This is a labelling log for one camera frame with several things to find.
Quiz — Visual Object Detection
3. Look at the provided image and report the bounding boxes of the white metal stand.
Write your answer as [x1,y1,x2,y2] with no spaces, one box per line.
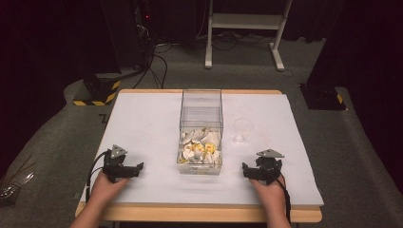
[204,0,293,72]

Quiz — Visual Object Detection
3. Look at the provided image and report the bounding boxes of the clear plastic box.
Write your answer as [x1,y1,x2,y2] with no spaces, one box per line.
[176,88,224,176]

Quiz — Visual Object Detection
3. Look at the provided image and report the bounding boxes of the white table mat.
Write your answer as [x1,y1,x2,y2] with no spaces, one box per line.
[79,92,325,207]

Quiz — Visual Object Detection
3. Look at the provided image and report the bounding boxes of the wooden table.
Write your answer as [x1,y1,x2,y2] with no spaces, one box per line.
[74,88,323,224]

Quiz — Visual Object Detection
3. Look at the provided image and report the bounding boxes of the clear plastic bag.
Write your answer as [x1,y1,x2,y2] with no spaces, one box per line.
[0,153,36,205]

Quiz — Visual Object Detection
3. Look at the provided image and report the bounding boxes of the yellow black striped base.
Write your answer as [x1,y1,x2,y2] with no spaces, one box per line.
[72,72,122,107]

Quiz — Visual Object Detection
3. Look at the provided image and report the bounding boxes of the person's left hand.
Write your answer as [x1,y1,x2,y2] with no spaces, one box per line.
[89,172,131,207]

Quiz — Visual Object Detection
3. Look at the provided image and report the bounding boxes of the dark equipment stand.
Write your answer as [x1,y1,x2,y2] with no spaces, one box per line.
[131,0,157,69]

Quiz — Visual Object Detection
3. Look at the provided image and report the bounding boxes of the pile of white yellow wrappers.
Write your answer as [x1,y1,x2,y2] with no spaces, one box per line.
[178,127,222,165]

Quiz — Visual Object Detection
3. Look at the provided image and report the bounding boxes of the person's right hand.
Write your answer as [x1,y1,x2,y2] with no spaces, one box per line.
[248,176,287,211]

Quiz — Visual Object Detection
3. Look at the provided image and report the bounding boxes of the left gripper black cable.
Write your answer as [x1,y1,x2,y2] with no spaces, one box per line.
[85,150,111,204]

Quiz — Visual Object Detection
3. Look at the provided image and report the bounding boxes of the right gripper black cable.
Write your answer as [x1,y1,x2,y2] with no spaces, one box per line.
[274,173,293,224]

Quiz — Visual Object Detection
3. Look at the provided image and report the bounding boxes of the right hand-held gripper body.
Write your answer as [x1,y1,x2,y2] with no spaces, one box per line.
[253,148,285,186]

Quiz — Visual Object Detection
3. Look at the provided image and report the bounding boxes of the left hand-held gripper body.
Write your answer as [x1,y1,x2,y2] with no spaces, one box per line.
[102,144,131,184]

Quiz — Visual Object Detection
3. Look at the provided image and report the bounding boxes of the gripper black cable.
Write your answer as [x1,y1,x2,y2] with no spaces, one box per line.
[274,173,293,224]
[85,150,111,204]

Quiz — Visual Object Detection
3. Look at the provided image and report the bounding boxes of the black base with yellow mark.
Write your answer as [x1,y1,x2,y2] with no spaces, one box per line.
[299,83,347,111]

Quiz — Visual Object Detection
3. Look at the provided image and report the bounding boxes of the black floor cables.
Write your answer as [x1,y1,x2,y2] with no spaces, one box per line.
[132,41,175,90]

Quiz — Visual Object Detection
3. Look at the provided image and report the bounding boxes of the clear plastic cup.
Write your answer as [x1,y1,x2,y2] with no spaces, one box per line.
[232,117,255,145]

